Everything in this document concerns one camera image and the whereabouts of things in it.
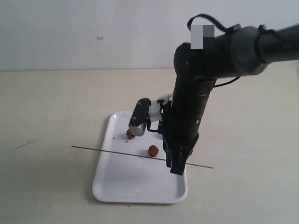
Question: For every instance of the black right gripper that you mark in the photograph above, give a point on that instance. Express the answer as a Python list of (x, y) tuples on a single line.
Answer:
[(181, 115)]

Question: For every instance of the red meatball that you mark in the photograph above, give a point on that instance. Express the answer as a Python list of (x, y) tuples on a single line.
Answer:
[(153, 151), (129, 134)]

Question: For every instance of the thin metal skewer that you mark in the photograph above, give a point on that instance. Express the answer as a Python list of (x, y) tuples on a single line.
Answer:
[(135, 155)]

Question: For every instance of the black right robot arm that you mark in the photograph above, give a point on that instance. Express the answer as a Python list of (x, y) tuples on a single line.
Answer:
[(239, 52)]

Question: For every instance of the white plastic tray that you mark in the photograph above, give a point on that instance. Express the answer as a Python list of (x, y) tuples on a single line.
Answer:
[(128, 179)]

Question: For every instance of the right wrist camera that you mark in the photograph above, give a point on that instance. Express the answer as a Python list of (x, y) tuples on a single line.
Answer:
[(148, 115)]

